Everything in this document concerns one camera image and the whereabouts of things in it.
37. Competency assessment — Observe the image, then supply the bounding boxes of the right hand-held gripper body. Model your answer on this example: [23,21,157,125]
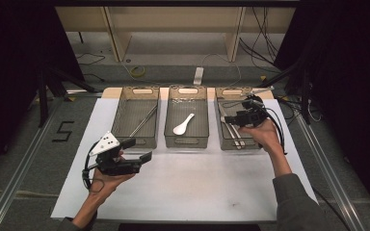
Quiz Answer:
[235,85,275,128]

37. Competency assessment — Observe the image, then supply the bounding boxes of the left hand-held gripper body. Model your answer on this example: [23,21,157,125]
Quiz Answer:
[89,131,142,177]

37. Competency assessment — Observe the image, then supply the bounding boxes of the smoky clear plastic bin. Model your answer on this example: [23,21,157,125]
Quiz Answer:
[110,86,161,149]
[164,85,210,149]
[214,87,269,151]

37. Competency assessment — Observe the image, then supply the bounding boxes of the metal table knife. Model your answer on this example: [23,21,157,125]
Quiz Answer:
[218,102,242,151]

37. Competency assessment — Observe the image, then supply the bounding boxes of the metal chopstick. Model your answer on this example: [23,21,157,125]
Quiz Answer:
[130,105,159,139]
[128,105,158,138]

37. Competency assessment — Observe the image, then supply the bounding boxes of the white ceramic spoon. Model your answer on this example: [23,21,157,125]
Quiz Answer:
[172,113,196,137]

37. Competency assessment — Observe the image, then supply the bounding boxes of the person's right hand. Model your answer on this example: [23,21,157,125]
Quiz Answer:
[238,118,282,152]

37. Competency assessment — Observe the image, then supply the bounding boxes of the person's left hand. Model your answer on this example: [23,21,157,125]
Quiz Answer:
[89,168,137,198]

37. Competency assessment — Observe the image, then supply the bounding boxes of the white table cover sheet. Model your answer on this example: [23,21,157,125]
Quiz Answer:
[50,97,319,223]

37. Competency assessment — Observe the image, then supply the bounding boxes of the black metal stand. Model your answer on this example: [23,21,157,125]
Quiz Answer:
[255,59,313,125]
[36,62,98,129]

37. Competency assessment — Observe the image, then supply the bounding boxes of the yellow tape roll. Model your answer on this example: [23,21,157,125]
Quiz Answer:
[130,64,146,79]

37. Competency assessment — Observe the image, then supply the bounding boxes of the black curtain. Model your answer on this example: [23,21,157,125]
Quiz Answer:
[0,0,85,184]
[273,0,370,213]

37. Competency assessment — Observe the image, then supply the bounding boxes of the light wooden shelf unit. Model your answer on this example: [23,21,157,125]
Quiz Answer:
[55,6,297,64]

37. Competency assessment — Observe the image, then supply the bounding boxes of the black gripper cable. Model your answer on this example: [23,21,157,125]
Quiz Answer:
[218,97,288,156]
[82,141,108,194]

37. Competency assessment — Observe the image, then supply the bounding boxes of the tangled floor cables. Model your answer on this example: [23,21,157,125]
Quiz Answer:
[277,95,323,127]

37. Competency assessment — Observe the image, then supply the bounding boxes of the white floor cable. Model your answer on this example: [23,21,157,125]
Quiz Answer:
[201,52,243,89]

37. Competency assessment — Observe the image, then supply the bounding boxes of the short aluminium rail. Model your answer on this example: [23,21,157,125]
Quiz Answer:
[65,89,104,98]

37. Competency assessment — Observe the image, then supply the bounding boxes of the black cable bundle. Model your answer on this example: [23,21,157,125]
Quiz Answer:
[238,6,281,71]

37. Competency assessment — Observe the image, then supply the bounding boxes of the thin black floor cable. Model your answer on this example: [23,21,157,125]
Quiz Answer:
[75,52,107,66]

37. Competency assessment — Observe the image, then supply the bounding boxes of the aluminium floor rail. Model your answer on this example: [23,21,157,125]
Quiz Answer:
[0,98,64,231]
[296,113,367,231]

